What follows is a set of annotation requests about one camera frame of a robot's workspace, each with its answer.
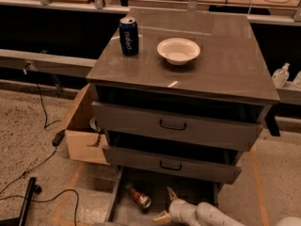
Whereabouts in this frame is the black power adapter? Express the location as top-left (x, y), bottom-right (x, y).
top-left (52, 131), bottom-right (65, 147)

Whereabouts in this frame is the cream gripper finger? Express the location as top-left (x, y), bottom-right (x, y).
top-left (152, 210), bottom-right (172, 224)
top-left (167, 186), bottom-right (178, 201)

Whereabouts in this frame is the clear sanitizer bottle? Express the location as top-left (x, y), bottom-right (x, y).
top-left (272, 63), bottom-right (290, 88)

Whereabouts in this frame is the grey middle drawer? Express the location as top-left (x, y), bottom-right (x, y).
top-left (103, 146), bottom-right (241, 185)

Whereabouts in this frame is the grey drawer cabinet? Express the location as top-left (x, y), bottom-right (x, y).
top-left (86, 7), bottom-right (280, 226)

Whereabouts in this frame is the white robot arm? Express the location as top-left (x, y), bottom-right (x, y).
top-left (153, 187), bottom-right (245, 226)

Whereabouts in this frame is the white bowl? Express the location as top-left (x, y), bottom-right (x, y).
top-left (157, 38), bottom-right (200, 66)

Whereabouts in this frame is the grey open bottom drawer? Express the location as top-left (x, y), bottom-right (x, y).
top-left (97, 167), bottom-right (218, 226)

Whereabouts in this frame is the grey metal rail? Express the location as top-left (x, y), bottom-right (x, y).
top-left (0, 49), bottom-right (96, 77)

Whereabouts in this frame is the grey top drawer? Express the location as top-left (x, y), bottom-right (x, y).
top-left (91, 102), bottom-right (262, 152)

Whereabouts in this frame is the black metal stand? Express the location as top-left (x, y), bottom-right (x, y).
top-left (0, 177), bottom-right (41, 226)

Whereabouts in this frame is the black floor cable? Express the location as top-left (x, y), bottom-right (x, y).
top-left (0, 64), bottom-right (81, 226)

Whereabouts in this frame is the red coke can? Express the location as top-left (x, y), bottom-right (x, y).
top-left (129, 187), bottom-right (151, 210)

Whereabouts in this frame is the cardboard box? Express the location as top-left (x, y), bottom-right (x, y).
top-left (56, 85), bottom-right (107, 165)

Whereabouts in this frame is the blue pepsi can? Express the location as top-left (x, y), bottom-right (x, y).
top-left (119, 17), bottom-right (139, 56)

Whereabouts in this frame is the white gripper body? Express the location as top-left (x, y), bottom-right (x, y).
top-left (169, 199), bottom-right (198, 226)

